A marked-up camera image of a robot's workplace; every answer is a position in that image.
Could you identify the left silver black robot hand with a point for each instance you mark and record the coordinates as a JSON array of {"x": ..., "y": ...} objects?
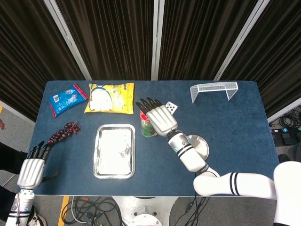
[{"x": 30, "y": 174}]

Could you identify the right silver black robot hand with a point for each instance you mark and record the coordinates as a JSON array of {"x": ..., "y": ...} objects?
[{"x": 162, "y": 120}]

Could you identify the red green can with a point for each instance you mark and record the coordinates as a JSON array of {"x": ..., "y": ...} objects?
[{"x": 147, "y": 130}]

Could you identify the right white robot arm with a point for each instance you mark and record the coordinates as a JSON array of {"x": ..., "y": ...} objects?
[{"x": 211, "y": 182}]

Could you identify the nine of spades card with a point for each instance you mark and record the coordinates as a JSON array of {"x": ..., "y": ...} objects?
[{"x": 173, "y": 107}]

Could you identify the black and white shoe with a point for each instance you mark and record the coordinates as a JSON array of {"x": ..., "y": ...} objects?
[{"x": 37, "y": 219}]

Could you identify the round stainless steel plate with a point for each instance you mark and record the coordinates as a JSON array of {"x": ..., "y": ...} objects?
[{"x": 202, "y": 150}]

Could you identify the dark red grape bunch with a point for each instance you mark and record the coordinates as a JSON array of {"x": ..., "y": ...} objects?
[{"x": 63, "y": 133}]

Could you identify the rectangular stainless steel tray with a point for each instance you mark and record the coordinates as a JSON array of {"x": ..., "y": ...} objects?
[{"x": 113, "y": 153}]

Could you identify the yellow snack bag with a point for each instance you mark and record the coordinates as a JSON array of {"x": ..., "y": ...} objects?
[{"x": 105, "y": 99}]

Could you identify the blue fabric table cover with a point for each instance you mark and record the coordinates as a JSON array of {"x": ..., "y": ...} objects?
[{"x": 235, "y": 141}]

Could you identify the blue snack bag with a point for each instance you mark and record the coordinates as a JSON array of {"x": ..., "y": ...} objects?
[{"x": 65, "y": 100}]

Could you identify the dark brown pleated curtain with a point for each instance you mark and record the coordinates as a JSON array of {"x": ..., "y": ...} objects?
[
  {"x": 113, "y": 40},
  {"x": 200, "y": 40},
  {"x": 28, "y": 58},
  {"x": 277, "y": 58}
]

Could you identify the black power strip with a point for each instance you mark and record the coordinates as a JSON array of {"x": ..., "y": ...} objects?
[{"x": 284, "y": 130}]

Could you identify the white partition post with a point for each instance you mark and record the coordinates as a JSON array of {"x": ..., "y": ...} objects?
[
  {"x": 68, "y": 40},
  {"x": 157, "y": 40},
  {"x": 242, "y": 40}
]

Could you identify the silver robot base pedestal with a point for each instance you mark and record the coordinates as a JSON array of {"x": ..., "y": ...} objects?
[{"x": 145, "y": 212}]

